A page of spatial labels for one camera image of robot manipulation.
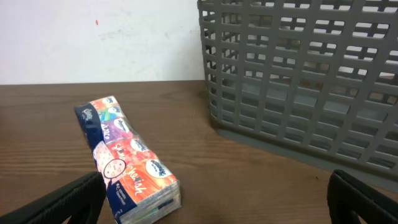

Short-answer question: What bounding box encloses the grey plastic lattice basket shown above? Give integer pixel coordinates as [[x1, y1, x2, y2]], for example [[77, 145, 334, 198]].
[[197, 0, 397, 192]]

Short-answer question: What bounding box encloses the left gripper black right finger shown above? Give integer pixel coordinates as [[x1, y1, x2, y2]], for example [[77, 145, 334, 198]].
[[327, 169, 397, 224]]

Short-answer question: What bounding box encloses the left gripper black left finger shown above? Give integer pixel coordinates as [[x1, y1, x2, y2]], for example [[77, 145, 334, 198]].
[[1, 172, 106, 224]]

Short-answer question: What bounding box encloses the colourful tissue multipack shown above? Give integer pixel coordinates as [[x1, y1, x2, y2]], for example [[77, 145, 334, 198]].
[[74, 96, 182, 224]]

